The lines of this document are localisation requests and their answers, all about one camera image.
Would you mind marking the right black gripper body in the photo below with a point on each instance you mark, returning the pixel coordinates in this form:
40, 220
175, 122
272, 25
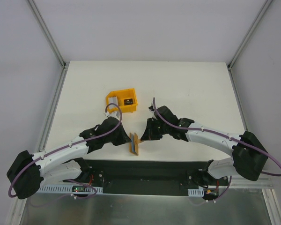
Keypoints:
151, 129

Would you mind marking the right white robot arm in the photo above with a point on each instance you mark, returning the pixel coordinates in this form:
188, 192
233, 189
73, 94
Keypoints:
246, 153

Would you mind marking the grey credit card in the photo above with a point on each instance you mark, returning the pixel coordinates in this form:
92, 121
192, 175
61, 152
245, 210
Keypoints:
112, 101

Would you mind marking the left aluminium frame post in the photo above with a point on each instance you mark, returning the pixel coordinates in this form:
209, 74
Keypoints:
47, 34

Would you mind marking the right white cable duct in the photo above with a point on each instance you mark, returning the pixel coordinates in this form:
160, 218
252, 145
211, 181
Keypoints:
196, 192

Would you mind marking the aluminium frame post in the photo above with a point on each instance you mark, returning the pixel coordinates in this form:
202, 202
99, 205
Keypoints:
249, 34
47, 34

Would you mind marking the orange leather card holder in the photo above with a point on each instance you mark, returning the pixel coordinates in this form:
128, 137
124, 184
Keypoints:
134, 144

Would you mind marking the black credit card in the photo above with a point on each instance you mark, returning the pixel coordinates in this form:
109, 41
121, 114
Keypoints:
128, 101

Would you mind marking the white cable duct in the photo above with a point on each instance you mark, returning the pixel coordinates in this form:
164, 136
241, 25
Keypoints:
196, 192
68, 189

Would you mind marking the yellow plastic bin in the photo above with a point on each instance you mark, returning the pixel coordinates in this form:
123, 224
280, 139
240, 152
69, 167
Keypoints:
124, 94

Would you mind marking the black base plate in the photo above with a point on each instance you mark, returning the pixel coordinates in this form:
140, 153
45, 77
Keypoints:
147, 177

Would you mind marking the right aluminium rail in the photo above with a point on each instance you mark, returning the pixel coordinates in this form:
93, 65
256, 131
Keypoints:
261, 183

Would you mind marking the left white cable duct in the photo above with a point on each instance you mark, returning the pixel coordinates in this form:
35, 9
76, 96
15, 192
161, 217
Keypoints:
68, 189

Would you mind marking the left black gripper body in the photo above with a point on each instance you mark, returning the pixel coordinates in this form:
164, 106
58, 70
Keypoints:
121, 135

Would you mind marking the right aluminium frame post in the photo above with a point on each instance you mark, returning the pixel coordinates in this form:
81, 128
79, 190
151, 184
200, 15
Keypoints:
249, 34

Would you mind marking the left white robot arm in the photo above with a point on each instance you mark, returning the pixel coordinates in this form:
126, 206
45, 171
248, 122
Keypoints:
29, 172

